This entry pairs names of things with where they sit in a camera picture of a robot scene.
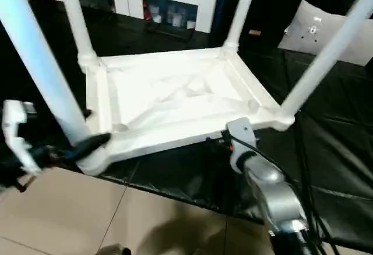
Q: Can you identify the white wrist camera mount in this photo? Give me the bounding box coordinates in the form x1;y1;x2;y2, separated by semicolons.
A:
226;117;259;174
2;99;43;176

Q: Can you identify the black furniture with gold label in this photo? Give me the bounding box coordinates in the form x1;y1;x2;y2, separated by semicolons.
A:
214;0;373;52

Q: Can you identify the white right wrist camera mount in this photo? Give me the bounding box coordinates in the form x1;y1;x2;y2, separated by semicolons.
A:
226;117;259;174

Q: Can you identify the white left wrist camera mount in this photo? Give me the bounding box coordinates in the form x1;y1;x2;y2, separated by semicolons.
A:
2;99;43;176

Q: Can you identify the grey padded backrest cushion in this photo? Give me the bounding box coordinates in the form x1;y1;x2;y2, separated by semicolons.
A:
276;0;373;66

